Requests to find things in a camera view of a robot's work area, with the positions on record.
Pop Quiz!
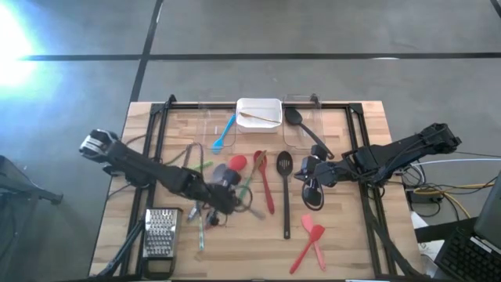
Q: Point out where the red silicone spatula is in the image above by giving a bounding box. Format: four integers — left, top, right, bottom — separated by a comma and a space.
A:
289, 223, 326, 275

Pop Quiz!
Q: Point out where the white cable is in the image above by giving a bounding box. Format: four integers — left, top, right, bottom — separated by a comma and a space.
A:
420, 157, 501, 168

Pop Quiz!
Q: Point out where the black power adapter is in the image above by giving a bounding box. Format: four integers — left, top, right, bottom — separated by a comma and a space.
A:
406, 190, 432, 205

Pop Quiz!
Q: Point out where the steel cheese grater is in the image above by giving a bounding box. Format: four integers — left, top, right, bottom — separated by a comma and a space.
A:
141, 207, 184, 280

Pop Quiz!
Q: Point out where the black laptop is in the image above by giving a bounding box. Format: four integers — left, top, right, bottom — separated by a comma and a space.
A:
433, 171, 501, 282

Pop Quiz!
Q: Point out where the green-handled spreader knife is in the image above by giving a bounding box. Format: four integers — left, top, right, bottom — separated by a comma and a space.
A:
237, 150, 268, 201

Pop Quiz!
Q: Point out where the steel butter knife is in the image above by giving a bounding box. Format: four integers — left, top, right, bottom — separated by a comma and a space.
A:
244, 205, 267, 220

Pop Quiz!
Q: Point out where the green-handled utensil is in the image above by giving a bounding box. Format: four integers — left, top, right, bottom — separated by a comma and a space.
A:
190, 159, 215, 172

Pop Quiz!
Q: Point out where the white paper sheet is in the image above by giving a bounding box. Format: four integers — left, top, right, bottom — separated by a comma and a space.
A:
410, 211, 447, 275

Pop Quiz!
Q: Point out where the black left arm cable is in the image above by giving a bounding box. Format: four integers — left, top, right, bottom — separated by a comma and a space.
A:
107, 134, 256, 215

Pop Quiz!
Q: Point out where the red ladle with steel neck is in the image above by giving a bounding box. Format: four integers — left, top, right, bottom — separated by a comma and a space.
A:
226, 154, 249, 173

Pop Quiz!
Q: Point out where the black slotted spoon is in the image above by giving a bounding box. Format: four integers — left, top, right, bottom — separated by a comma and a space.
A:
283, 106, 336, 161
276, 150, 294, 240

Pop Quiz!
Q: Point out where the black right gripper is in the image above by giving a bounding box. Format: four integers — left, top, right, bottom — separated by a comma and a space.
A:
294, 144, 348, 187

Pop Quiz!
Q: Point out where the thin wooden knife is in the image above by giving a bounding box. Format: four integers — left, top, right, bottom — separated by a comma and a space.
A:
239, 110, 282, 125

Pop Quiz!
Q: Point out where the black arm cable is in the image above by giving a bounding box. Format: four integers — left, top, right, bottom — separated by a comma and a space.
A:
301, 176, 326, 212
107, 134, 256, 215

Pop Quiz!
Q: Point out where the white plastic bin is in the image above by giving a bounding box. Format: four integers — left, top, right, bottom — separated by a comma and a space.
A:
235, 97, 283, 135

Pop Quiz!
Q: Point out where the black floor stand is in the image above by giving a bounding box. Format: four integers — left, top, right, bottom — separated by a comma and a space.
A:
0, 154, 64, 207

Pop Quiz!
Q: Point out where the black aluminium table frame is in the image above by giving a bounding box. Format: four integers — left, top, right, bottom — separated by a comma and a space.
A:
92, 93, 422, 280

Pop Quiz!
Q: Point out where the blue silicone spatula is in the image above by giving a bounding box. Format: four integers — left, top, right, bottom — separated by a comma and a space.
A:
211, 113, 237, 155

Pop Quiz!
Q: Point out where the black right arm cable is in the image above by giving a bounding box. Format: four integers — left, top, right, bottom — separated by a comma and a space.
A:
301, 176, 326, 212

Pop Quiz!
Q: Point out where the yellow cable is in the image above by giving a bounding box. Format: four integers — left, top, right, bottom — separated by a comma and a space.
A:
413, 183, 497, 220

